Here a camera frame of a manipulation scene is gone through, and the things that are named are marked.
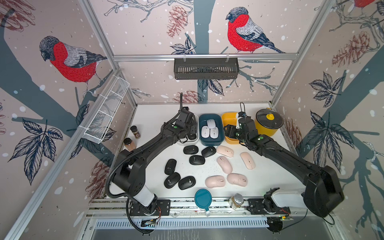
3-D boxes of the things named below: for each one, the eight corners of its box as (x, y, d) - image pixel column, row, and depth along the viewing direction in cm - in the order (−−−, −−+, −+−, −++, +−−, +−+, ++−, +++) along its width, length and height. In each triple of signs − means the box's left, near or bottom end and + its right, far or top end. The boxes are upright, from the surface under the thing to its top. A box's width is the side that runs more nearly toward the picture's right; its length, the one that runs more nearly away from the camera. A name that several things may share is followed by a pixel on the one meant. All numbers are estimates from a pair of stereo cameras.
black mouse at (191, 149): (183, 154, 94) (183, 152, 93) (184, 146, 98) (183, 145, 96) (198, 154, 94) (198, 152, 92) (198, 146, 97) (198, 145, 96)
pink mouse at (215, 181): (205, 188, 82) (205, 186, 79) (205, 177, 85) (205, 175, 83) (225, 188, 81) (225, 186, 79) (223, 177, 85) (224, 175, 83)
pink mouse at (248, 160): (249, 171, 87) (250, 169, 86) (239, 154, 94) (240, 152, 92) (256, 168, 88) (257, 167, 87) (246, 152, 95) (247, 150, 93)
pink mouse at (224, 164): (225, 175, 86) (226, 174, 84) (215, 159, 92) (216, 157, 90) (233, 171, 87) (233, 170, 85) (222, 155, 94) (223, 154, 92)
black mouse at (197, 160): (189, 164, 90) (189, 163, 88) (189, 157, 93) (189, 155, 91) (205, 164, 90) (205, 163, 88) (204, 157, 93) (205, 155, 91)
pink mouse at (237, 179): (226, 183, 83) (227, 181, 81) (227, 173, 87) (228, 171, 84) (245, 187, 82) (247, 185, 79) (245, 177, 85) (247, 175, 83)
